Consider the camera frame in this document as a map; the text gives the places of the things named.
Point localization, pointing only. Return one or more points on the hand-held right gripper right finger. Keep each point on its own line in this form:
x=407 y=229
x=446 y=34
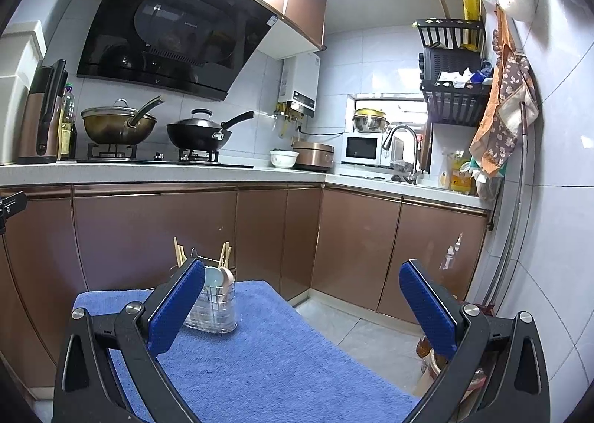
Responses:
x=427 y=307

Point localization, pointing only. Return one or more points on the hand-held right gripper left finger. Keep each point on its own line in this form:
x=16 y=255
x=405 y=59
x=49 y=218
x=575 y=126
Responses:
x=178 y=307

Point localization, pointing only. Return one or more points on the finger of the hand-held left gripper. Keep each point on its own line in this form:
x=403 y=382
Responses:
x=11 y=205

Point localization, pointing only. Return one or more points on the clear utensil holder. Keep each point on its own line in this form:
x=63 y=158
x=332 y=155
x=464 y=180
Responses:
x=216 y=318

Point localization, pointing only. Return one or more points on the light blue ceramic spoon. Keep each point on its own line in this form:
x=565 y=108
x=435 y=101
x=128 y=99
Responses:
x=212 y=279

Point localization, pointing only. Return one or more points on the white ceramic spoon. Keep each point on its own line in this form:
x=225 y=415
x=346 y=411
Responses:
x=227 y=279

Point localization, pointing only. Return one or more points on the brown electric kettle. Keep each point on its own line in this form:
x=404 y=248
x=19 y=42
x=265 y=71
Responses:
x=39 y=126

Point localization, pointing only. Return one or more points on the dark sauce bottle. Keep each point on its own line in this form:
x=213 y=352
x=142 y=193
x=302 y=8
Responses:
x=74 y=142

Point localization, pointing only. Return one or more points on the blue towel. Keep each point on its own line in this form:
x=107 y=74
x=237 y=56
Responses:
x=260 y=367

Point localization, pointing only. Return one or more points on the brown base cabinets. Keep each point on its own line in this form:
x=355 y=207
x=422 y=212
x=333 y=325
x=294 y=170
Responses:
x=352 y=237

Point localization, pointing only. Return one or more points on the green cap oil bottle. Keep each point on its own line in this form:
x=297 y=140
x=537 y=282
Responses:
x=67 y=112

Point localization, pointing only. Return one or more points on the bronze wok with lid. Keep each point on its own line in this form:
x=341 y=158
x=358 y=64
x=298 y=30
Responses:
x=113 y=126

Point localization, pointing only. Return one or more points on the steel sink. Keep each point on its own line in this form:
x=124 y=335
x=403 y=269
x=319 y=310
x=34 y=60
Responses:
x=385 y=177

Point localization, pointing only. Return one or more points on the yellow detergent bottle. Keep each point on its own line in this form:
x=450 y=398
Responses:
x=461 y=175

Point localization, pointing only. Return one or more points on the black gas stove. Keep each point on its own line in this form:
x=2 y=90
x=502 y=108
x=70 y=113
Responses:
x=162 y=162

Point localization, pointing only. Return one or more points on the white pipe casing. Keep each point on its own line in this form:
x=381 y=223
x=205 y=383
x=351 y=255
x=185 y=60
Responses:
x=23 y=52

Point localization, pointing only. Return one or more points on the steel faucet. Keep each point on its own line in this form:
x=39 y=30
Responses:
x=413 y=149

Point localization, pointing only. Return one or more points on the white microwave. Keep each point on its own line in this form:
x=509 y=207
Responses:
x=359 y=149

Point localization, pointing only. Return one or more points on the black wok with lid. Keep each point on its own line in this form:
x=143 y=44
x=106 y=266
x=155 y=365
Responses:
x=195 y=135

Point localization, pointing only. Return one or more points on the white bowl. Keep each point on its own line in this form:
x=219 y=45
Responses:
x=284 y=159

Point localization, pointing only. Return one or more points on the orange hanging cloth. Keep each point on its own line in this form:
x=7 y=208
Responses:
x=487 y=131

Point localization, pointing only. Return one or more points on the bronze rice cooker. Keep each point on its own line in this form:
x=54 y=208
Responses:
x=314 y=156

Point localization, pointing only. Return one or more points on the stacked metal pots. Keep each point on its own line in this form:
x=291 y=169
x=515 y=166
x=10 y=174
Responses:
x=370 y=122

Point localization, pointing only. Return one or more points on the kitchen window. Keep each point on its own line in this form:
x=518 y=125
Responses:
x=394 y=107

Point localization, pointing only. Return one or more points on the white crumpled bag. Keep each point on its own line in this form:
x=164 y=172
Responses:
x=452 y=79

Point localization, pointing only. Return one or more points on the brown floral apron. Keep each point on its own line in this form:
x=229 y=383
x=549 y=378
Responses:
x=515 y=93

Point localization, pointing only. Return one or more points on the black glass range hood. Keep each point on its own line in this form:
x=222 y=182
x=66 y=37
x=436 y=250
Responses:
x=176 y=28

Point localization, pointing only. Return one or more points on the black toaster oven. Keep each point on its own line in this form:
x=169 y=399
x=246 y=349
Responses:
x=445 y=62

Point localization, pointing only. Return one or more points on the white water heater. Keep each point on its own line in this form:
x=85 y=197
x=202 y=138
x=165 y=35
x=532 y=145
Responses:
x=301 y=79

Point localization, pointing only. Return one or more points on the yellow roll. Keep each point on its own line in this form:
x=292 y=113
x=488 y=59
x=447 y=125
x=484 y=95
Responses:
x=472 y=15

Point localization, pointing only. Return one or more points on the wooden rolling pin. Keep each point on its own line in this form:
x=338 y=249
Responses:
x=444 y=5

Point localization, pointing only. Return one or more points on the black wall rack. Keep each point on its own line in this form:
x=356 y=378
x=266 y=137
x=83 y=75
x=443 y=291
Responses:
x=452 y=103

